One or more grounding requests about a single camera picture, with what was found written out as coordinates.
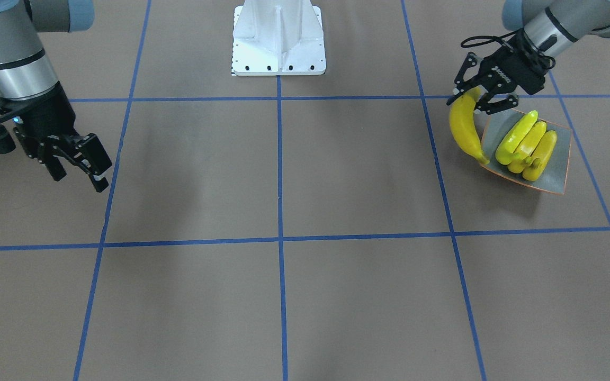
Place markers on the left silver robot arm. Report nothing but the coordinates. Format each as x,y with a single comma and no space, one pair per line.
538,32

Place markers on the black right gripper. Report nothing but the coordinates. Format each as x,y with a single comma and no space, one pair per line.
45,117

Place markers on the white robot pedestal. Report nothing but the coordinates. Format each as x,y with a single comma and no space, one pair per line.
278,38

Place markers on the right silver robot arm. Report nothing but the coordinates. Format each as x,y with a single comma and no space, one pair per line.
25,68

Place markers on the ripe yellow banana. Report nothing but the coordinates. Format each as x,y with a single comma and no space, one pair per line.
541,156

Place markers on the yellow-green banana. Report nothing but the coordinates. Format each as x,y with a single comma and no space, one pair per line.
527,146
506,150

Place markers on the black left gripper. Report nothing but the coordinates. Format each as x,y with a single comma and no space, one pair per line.
517,67

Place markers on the grey square plate orange rim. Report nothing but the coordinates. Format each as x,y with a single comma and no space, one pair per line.
554,177

